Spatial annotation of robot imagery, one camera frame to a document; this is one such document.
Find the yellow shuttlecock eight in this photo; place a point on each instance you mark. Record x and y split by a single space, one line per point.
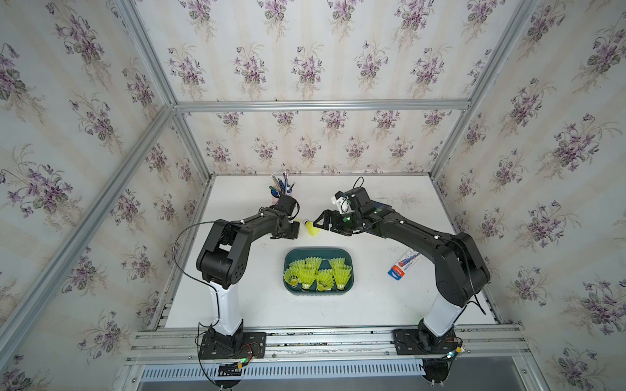
337 263

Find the yellow shuttlecock five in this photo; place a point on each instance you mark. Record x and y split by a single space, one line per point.
292 276

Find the yellow shuttlecock six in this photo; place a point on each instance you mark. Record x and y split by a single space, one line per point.
298 264

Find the yellow shuttlecock seven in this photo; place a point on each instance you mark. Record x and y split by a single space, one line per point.
312 263

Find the pens in cup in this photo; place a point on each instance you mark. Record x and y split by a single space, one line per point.
281 185

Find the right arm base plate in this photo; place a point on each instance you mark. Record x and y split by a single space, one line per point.
420 341

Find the yellow shuttlecock one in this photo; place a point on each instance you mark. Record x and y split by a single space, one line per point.
311 229

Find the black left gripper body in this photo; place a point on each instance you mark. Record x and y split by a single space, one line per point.
292 230

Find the yellow shuttlecock twelve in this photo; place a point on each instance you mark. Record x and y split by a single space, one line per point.
342 275

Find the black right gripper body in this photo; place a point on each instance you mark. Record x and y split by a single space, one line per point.
346 222

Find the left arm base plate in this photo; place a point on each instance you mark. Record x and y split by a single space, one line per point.
214 345

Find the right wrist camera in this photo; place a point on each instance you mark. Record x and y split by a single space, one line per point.
351 201

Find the teal plastic storage box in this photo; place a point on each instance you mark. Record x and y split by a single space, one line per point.
325 253

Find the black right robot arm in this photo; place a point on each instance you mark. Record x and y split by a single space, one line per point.
460 270

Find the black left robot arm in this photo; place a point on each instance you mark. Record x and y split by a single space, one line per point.
224 256

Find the yellow shuttlecock nine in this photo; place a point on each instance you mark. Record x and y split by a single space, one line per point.
307 276

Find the red blue white packet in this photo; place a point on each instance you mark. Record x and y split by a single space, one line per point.
400 268

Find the yellow shuttlecock four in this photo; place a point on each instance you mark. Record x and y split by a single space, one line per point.
325 280

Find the aluminium front rail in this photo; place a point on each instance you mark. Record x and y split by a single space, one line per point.
179 345

